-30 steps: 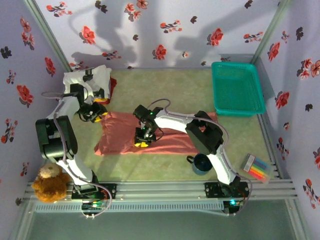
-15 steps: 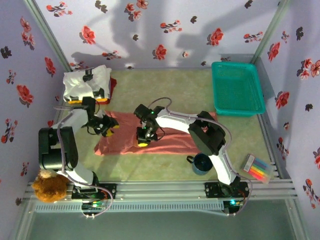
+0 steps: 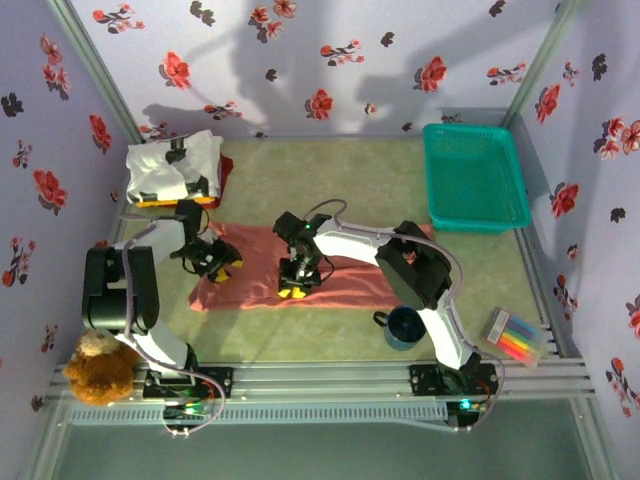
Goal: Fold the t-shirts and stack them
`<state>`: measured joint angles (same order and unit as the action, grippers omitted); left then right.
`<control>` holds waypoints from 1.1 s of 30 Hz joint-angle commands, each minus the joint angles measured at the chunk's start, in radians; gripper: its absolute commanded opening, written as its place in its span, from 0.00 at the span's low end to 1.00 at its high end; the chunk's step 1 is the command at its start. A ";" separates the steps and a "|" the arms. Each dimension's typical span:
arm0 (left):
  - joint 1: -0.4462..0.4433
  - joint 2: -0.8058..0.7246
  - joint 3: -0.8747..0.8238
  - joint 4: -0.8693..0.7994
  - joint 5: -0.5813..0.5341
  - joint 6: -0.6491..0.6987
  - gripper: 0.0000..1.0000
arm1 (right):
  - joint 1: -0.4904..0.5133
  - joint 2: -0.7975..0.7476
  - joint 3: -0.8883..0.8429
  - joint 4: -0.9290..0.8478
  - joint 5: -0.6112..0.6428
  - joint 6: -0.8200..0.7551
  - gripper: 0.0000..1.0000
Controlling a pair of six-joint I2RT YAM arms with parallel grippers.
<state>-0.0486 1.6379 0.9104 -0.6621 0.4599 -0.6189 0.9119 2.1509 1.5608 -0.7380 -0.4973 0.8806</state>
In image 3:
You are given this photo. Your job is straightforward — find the pink t-shirt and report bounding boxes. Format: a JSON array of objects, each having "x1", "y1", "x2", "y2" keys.
[{"x1": 188, "y1": 221, "x2": 436, "y2": 312}]

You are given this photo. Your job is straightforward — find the yellow folded t-shirt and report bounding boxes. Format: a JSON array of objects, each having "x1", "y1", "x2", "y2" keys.
[{"x1": 134, "y1": 194, "x2": 214, "y2": 209}]

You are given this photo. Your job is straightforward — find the white t-shirt with black print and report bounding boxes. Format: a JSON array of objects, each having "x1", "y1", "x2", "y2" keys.
[{"x1": 123, "y1": 128, "x2": 225, "y2": 204}]

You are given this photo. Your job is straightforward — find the dark blue mug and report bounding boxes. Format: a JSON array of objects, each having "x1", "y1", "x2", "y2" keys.
[{"x1": 372, "y1": 304, "x2": 429, "y2": 352}]

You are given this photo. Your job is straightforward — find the control board with green light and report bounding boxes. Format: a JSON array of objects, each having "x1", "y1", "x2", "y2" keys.
[
  {"x1": 447, "y1": 397, "x2": 489, "y2": 417},
  {"x1": 162, "y1": 399, "x2": 211, "y2": 421}
]

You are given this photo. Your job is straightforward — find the brown teddy bear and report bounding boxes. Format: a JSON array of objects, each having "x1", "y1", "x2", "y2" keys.
[{"x1": 62, "y1": 327, "x2": 142, "y2": 406}]

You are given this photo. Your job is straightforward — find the teal plastic basket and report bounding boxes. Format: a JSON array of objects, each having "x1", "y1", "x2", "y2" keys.
[{"x1": 422, "y1": 123, "x2": 532, "y2": 235}]

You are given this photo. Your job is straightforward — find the clear box of coloured markers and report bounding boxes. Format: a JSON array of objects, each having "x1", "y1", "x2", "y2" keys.
[{"x1": 481, "y1": 306, "x2": 547, "y2": 369}]

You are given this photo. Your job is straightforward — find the aluminium rail frame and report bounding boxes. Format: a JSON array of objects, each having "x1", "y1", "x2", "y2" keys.
[{"x1": 47, "y1": 357, "x2": 596, "y2": 401}]

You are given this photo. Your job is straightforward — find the grey left arm cable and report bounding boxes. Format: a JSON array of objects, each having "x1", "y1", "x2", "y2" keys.
[{"x1": 117, "y1": 212, "x2": 227, "y2": 439}]

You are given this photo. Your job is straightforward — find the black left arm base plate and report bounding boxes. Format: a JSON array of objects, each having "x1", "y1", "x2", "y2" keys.
[{"x1": 143, "y1": 366, "x2": 235, "y2": 400}]

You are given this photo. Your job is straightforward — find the grey slotted cable duct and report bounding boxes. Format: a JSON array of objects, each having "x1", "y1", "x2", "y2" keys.
[{"x1": 67, "y1": 403, "x2": 446, "y2": 426}]

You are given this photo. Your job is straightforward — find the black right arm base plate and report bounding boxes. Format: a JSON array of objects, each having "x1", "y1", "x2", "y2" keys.
[{"x1": 409, "y1": 363, "x2": 500, "y2": 397}]

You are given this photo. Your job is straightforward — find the aluminium frame post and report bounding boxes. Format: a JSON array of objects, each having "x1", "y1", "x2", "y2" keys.
[
  {"x1": 47, "y1": 0, "x2": 145, "y2": 145},
  {"x1": 502, "y1": 0, "x2": 586, "y2": 129}
]

